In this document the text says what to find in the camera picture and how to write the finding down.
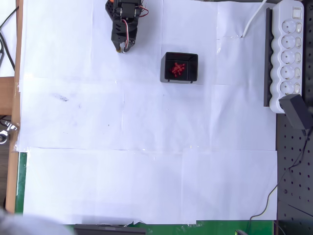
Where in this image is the black pegboard panel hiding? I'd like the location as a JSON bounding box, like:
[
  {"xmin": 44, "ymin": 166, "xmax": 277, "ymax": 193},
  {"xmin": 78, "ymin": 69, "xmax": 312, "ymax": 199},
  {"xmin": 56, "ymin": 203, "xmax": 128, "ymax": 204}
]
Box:
[{"xmin": 275, "ymin": 0, "xmax": 313, "ymax": 235}]

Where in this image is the black open box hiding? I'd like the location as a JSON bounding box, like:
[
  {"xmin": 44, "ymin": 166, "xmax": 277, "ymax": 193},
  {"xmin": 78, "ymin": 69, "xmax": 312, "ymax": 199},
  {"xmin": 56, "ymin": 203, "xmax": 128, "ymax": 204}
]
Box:
[{"xmin": 160, "ymin": 51, "xmax": 199, "ymax": 84}]

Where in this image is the metal clamp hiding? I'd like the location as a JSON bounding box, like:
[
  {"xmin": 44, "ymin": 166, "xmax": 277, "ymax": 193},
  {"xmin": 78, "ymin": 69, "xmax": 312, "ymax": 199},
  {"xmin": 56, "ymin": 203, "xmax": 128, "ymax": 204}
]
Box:
[{"xmin": 0, "ymin": 119, "xmax": 19, "ymax": 145}]

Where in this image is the blurred grey rounded object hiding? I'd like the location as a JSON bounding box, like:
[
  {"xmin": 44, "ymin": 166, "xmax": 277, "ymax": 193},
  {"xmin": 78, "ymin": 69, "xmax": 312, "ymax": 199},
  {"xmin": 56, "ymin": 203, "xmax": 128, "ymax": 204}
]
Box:
[{"xmin": 0, "ymin": 208, "xmax": 71, "ymax": 235}]

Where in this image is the white paper table cover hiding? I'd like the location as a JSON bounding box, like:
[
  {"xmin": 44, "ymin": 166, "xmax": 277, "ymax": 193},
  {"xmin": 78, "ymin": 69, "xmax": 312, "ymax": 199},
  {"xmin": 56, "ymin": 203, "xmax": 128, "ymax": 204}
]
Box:
[{"xmin": 16, "ymin": 0, "xmax": 278, "ymax": 225}]

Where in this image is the black flat device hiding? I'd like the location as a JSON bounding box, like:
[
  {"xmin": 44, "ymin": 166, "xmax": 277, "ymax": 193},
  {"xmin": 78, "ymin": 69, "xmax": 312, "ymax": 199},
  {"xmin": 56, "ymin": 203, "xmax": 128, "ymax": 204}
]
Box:
[{"xmin": 73, "ymin": 223, "xmax": 147, "ymax": 235}]

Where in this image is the black power adapter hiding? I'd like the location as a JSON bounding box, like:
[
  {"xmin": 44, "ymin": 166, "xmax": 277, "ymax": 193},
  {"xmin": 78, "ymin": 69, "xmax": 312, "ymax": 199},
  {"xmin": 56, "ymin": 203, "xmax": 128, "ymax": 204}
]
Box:
[{"xmin": 278, "ymin": 94, "xmax": 311, "ymax": 130}]

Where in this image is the thin black cable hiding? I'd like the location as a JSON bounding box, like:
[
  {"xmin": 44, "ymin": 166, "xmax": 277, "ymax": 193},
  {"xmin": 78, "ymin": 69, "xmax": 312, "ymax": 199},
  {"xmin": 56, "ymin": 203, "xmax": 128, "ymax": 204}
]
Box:
[{"xmin": 246, "ymin": 129, "xmax": 313, "ymax": 235}]

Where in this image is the green cutting mat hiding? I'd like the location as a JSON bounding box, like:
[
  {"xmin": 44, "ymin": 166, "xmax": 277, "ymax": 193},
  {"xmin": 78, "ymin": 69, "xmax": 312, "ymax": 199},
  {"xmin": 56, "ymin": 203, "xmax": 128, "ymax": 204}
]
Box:
[{"xmin": 14, "ymin": 151, "xmax": 274, "ymax": 235}]

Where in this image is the white power strip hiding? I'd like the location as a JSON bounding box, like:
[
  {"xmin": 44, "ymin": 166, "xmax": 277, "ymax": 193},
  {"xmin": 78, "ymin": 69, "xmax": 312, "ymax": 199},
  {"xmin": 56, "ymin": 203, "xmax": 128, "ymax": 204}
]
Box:
[{"xmin": 268, "ymin": 0, "xmax": 305, "ymax": 114}]

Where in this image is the red white servo cable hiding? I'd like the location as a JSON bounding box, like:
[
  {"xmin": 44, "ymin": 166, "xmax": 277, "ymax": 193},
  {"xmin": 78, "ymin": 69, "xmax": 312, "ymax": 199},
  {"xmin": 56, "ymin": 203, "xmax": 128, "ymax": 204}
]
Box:
[{"xmin": 121, "ymin": 19, "xmax": 131, "ymax": 53}]

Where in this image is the white power cable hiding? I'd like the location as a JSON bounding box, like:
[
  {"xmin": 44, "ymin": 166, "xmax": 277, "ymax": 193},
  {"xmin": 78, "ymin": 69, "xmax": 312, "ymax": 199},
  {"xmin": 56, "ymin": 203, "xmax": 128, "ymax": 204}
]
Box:
[{"xmin": 242, "ymin": 0, "xmax": 268, "ymax": 38}]

